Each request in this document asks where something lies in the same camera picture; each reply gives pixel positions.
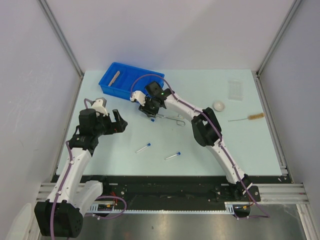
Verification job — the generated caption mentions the metal crucible tongs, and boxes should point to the metal crucible tongs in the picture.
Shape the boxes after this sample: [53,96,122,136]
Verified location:
[155,114,186,127]

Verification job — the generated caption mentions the aluminium frame rail left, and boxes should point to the aluminium frame rail left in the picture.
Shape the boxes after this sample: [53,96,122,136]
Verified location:
[36,0,84,80]

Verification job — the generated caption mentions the bristle test tube brush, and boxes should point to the bristle test tube brush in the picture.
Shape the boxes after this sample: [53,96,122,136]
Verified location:
[228,112,265,122]

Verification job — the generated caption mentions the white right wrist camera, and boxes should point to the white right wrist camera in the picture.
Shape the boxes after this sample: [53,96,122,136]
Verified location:
[130,90,146,106]

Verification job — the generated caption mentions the aluminium frame rail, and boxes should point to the aluminium frame rail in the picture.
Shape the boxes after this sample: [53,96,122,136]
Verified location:
[255,0,320,240]
[36,0,84,80]

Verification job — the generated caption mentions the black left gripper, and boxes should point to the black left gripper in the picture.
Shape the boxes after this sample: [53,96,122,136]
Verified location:
[93,109,127,137]

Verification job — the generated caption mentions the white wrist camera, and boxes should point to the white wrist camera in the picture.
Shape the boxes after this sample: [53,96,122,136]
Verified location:
[130,90,146,106]
[91,97,108,116]

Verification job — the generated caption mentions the white porcelain evaporating dish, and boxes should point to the white porcelain evaporating dish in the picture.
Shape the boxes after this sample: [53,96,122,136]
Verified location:
[213,100,226,112]

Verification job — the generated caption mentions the aluminium frame rail right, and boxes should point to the aluminium frame rail right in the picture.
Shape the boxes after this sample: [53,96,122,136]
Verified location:
[255,0,320,240]

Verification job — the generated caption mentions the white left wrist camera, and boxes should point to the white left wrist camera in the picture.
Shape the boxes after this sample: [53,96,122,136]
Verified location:
[91,97,108,116]

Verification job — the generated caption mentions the wooden test tube clamp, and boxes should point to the wooden test tube clamp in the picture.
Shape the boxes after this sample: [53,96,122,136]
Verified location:
[108,70,120,87]

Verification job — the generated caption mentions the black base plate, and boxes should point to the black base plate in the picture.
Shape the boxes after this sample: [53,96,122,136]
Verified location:
[49,174,292,211]

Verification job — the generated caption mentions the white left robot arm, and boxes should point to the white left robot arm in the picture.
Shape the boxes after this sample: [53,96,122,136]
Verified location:
[34,107,128,239]

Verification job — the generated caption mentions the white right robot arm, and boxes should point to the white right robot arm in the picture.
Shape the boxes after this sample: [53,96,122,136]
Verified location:
[130,88,253,201]

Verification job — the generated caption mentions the slotted cable duct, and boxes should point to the slotted cable duct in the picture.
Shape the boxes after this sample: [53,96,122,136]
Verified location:
[88,201,237,215]

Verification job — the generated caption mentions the blue plastic bin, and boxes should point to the blue plastic bin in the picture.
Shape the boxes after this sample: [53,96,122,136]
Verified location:
[98,62,165,100]

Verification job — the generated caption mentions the clear plastic test tube rack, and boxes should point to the clear plastic test tube rack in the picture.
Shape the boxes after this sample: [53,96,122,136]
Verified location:
[228,80,244,101]

